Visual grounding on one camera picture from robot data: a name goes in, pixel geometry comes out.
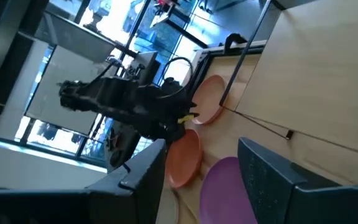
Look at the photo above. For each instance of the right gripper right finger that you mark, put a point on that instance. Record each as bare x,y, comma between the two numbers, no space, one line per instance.
269,186

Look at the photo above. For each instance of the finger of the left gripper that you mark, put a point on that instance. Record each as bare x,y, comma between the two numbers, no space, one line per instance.
177,133
193,105

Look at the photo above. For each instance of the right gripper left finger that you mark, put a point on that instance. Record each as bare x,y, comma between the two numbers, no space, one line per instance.
104,205

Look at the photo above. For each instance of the salmon pink plate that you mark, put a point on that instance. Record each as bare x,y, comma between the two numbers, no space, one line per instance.
210,96

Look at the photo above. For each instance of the orange plate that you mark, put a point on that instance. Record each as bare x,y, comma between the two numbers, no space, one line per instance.
183,158

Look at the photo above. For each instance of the purple plate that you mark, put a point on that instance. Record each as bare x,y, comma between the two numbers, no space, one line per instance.
225,196

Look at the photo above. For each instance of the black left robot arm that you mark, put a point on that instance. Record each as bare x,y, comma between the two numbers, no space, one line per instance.
113,99

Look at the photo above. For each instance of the wooden shelf with black legs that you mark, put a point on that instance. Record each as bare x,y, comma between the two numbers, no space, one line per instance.
315,77

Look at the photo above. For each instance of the yellow tag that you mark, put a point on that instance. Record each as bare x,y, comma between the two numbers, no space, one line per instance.
185,119

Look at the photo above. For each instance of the black aluminium frame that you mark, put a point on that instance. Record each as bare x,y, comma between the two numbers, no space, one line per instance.
205,71

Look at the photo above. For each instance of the black clamp mount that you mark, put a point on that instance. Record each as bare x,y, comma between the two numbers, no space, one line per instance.
233,39

